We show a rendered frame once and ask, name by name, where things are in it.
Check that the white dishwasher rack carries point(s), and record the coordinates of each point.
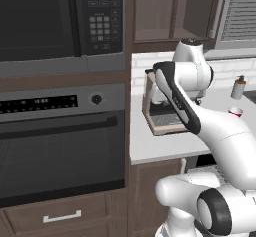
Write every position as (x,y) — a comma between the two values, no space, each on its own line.
(208,172)

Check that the brown wall cupboard door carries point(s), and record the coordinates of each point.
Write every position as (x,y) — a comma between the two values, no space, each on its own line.
(153,11)
(195,7)

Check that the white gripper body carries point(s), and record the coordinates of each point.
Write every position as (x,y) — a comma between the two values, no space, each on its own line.
(198,100)

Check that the grey built-in oven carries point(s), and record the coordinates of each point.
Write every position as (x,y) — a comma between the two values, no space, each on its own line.
(60,154)

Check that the dishwasher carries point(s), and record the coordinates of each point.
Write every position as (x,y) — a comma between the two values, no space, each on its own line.
(206,160)

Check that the black oven knob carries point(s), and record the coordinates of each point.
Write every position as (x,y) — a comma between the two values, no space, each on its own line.
(96,99)

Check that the brown drawer front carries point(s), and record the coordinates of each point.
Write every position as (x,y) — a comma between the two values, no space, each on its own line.
(66,214)

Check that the dark sink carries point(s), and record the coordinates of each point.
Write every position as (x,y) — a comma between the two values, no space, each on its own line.
(250,96)

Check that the brown base cupboard door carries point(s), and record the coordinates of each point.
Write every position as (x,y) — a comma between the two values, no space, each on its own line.
(146,197)

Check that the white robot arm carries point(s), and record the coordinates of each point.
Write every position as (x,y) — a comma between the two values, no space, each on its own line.
(220,137)

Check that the brown coffee machine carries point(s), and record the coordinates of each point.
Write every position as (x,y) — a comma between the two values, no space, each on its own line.
(163,119)

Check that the grey window blind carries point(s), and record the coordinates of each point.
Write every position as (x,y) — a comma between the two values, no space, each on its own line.
(238,11)

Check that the red cup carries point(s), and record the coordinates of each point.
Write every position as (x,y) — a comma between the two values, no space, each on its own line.
(235,111)

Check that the black and grey microwave oven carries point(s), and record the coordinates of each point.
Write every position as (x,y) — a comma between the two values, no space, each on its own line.
(50,24)

